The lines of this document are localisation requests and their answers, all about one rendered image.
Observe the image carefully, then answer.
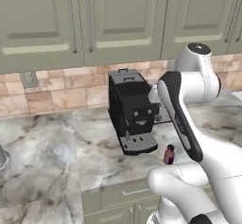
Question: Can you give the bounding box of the black coffee machine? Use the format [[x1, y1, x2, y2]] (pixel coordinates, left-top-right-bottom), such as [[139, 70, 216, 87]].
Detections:
[[107, 67, 161, 157]]

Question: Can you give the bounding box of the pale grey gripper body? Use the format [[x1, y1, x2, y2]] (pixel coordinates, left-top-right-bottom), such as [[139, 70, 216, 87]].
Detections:
[[153, 102, 174, 124]]

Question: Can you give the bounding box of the grey wall socket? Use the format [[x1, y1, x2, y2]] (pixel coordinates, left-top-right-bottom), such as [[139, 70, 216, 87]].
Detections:
[[21, 71, 39, 89]]

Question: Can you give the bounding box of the narrow green wall cupboard door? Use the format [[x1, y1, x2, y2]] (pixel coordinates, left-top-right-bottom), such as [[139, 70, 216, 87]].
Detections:
[[226, 0, 242, 55]]

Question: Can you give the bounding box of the silver cupboard bar handle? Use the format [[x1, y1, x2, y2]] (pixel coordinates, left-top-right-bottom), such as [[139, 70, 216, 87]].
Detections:
[[223, 0, 242, 43], [64, 0, 78, 55], [82, 0, 95, 53], [234, 21, 242, 43]]

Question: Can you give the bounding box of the purple drink bottle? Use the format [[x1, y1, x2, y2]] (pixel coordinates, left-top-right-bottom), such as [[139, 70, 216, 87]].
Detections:
[[163, 144, 177, 166]]

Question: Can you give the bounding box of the wide green wall cupboard door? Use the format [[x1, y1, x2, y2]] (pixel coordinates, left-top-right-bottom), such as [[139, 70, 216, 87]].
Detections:
[[0, 0, 85, 75]]

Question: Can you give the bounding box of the silver drawer handle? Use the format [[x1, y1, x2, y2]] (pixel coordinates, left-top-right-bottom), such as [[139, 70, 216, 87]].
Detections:
[[121, 187, 151, 197]]

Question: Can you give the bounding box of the grey metal round vessel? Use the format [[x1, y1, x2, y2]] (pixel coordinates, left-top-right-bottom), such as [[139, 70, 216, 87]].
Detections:
[[0, 144, 12, 173]]

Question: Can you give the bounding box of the green drawer front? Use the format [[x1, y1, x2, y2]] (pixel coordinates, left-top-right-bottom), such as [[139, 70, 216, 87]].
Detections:
[[80, 178, 153, 215]]

